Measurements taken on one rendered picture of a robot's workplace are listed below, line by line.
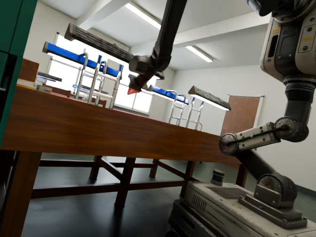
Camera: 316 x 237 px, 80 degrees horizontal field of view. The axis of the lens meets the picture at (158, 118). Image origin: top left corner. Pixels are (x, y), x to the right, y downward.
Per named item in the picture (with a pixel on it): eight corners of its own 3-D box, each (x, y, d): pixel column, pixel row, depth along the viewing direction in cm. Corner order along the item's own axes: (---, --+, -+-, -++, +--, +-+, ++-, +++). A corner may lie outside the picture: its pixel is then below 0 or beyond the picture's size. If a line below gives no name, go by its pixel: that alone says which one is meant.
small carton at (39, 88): (51, 94, 61) (52, 88, 61) (38, 90, 59) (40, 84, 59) (46, 93, 65) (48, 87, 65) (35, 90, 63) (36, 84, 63)
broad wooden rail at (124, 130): (252, 164, 173) (256, 145, 173) (-2, 150, 52) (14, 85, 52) (239, 160, 182) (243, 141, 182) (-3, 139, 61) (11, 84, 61)
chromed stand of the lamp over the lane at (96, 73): (123, 127, 114) (141, 56, 114) (91, 121, 101) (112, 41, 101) (109, 122, 128) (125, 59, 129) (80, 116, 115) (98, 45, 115)
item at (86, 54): (96, 117, 144) (111, 61, 144) (69, 112, 130) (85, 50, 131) (87, 114, 158) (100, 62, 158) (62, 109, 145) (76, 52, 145)
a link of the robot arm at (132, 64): (169, 64, 78) (162, 50, 81) (149, 56, 69) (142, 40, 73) (152, 83, 84) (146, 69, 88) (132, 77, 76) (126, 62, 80)
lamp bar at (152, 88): (188, 105, 233) (190, 99, 233) (151, 90, 191) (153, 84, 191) (184, 104, 239) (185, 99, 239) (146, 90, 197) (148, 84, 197)
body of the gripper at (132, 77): (126, 75, 87) (136, 65, 83) (144, 82, 94) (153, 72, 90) (129, 86, 84) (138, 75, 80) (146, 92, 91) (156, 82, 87)
